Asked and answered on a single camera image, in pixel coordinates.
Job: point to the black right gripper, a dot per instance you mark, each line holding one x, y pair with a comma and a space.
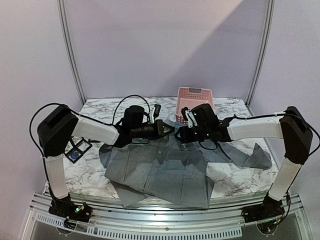
186, 135

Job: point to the right aluminium corner post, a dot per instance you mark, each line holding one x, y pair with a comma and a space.
262, 51

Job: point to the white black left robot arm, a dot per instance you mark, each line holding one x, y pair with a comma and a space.
65, 133

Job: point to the round blue badge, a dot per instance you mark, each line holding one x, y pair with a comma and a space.
74, 155

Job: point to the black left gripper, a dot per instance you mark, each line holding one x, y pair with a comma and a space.
159, 125

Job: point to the grey button-up shirt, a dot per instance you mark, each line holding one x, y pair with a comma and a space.
163, 169

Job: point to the left aluminium corner post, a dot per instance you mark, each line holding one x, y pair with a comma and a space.
62, 11

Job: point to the black frame display box pair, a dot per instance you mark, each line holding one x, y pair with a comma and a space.
81, 146

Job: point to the aluminium corner post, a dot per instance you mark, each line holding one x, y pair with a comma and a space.
62, 11
262, 51

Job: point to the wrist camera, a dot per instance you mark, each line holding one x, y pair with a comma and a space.
154, 113
189, 117

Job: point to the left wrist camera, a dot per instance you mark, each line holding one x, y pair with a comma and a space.
154, 113

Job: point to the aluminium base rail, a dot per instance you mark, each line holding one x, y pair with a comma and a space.
155, 219

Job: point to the pink perforated plastic basket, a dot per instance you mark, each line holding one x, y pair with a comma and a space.
191, 97

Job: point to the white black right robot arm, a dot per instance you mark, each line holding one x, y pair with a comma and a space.
289, 126

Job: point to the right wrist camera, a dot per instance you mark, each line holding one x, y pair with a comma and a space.
189, 117

